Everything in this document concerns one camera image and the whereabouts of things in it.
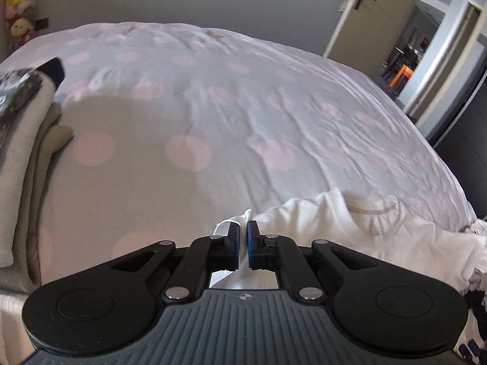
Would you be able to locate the orange stool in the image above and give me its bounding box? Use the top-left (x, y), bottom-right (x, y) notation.
top-left (388, 64), bottom-right (413, 88)

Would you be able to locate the beige folded garment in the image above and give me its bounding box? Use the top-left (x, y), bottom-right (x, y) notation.
top-left (15, 101), bottom-right (75, 286)

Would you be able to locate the white t-shirt beige collar trim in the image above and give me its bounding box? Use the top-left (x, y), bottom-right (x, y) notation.
top-left (211, 189), bottom-right (485, 293)

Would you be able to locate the pile of mixed clothes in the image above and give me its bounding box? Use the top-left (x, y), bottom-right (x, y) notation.
top-left (454, 217), bottom-right (487, 365)

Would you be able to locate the dark wardrobe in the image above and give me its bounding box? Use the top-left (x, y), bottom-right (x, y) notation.
top-left (434, 80), bottom-right (487, 221)

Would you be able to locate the small black folded item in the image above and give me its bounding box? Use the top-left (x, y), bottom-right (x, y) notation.
top-left (37, 58), bottom-right (66, 86)

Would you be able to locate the beige door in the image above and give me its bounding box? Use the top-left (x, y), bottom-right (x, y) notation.
top-left (323, 0), bottom-right (434, 71)

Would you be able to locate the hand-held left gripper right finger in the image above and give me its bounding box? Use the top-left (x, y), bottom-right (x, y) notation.
top-left (247, 221), bottom-right (392, 305)

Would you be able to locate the white door frame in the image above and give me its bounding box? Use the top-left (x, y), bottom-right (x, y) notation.
top-left (403, 0), bottom-right (487, 149)

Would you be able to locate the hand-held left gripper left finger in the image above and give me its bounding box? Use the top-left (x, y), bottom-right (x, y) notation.
top-left (95, 222), bottom-right (241, 305)

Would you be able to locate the bed with pink-dotted sheet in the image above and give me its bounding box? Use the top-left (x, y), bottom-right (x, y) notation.
top-left (0, 21), bottom-right (480, 365)

